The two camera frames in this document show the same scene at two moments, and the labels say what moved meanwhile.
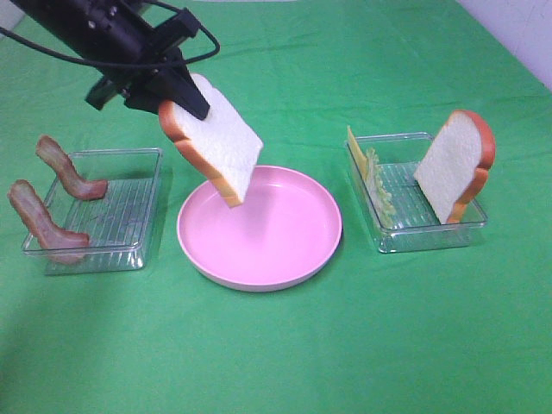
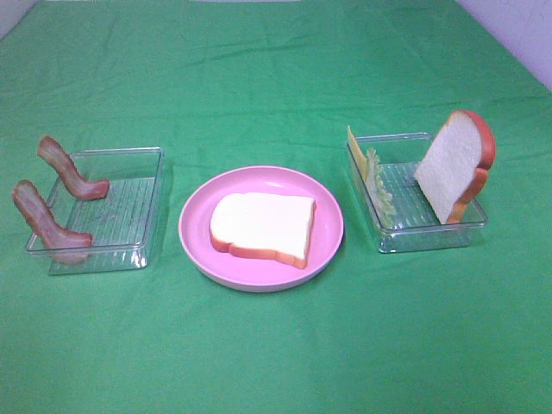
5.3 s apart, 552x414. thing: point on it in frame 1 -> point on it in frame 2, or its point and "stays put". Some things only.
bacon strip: (49, 151) stays put
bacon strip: (61, 246) stays put
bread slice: (222, 144) -> (273, 226)
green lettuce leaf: (383, 202) stays put
